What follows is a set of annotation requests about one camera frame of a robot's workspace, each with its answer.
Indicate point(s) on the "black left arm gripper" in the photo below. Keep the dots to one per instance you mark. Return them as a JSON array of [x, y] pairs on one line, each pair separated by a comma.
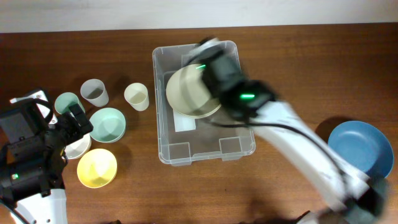
[[75, 132]]

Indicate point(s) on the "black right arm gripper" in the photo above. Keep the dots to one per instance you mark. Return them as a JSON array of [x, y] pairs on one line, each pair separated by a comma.
[[226, 69]]

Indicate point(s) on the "beige bowl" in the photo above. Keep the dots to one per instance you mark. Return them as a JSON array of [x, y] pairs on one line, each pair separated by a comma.
[[198, 113], [185, 89]]

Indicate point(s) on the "blue plastic bowl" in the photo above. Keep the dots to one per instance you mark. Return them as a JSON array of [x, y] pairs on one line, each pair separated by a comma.
[[363, 146]]

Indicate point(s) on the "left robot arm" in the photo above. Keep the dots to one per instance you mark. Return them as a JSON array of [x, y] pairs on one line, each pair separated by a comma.
[[32, 162]]

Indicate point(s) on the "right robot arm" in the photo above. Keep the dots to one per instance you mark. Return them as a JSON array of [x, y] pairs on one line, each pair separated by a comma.
[[351, 195]]

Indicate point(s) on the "white label in container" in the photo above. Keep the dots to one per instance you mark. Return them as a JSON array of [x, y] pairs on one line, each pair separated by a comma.
[[183, 123]]

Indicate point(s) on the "clear plastic storage container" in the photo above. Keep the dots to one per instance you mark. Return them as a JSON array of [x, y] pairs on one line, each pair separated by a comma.
[[207, 141]]

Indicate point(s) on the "white plastic bowl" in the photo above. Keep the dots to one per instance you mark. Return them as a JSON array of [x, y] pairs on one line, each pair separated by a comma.
[[77, 149]]

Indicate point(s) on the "green plastic cup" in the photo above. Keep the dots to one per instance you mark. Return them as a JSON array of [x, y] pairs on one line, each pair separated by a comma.
[[65, 100]]

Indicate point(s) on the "green plastic bowl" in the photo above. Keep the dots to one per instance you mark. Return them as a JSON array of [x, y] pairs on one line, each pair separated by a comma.
[[109, 125]]

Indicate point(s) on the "grey translucent plastic cup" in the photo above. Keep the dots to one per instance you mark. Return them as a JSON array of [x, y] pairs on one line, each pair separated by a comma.
[[94, 92]]

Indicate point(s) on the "yellow plastic bowl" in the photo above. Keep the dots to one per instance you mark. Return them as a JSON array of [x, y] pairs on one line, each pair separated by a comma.
[[97, 168]]

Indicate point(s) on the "cream plastic cup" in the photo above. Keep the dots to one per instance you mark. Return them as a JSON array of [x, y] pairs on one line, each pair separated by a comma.
[[137, 95]]

